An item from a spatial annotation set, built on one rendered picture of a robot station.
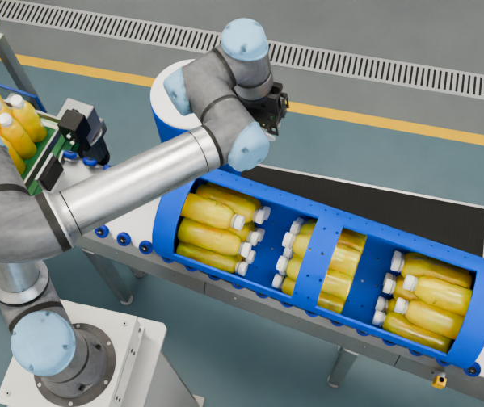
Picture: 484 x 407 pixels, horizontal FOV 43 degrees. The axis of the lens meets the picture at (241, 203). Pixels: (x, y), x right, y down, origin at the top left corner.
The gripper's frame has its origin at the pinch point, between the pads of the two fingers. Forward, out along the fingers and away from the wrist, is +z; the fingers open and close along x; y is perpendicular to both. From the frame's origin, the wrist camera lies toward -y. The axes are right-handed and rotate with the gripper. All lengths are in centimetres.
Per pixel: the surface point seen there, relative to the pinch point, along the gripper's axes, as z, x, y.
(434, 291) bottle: 35, -12, 47
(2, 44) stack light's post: 37, 28, -106
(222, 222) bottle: 32.0, -11.8, -9.5
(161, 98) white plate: 46, 27, -48
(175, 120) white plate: 46, 21, -41
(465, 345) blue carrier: 36, -23, 57
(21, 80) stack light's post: 56, 26, -108
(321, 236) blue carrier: 28.2, -9.1, 17.0
